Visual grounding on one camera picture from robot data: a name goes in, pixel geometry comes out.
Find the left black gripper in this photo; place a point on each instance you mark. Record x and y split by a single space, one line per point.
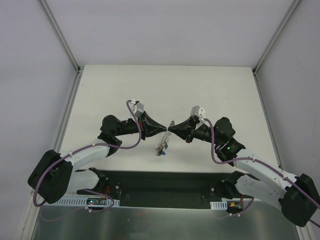
144 126

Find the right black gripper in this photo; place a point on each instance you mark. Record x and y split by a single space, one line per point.
191 130

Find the metal key organizer ring disc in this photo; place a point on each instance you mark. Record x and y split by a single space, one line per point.
163 144

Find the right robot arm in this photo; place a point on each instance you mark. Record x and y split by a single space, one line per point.
295 196

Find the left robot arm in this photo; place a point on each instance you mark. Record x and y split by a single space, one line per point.
58 174

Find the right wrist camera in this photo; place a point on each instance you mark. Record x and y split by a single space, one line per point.
198 114

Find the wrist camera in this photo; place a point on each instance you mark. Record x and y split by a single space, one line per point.
137 108
198 114

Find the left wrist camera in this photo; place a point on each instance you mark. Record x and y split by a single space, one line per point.
137 108

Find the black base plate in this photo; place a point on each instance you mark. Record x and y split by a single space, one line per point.
181 190

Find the right white cable duct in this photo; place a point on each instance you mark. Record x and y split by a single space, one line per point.
219 205

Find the white cable duct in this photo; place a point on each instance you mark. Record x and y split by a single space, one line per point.
84 201
219 205

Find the left white cable duct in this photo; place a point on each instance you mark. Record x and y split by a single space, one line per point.
84 201

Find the left aluminium frame rail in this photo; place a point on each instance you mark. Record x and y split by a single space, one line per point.
62 75

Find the aluminium frame rail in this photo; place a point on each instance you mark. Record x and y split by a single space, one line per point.
62 75
266 73

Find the right aluminium frame rail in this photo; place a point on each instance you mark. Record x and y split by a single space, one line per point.
266 73

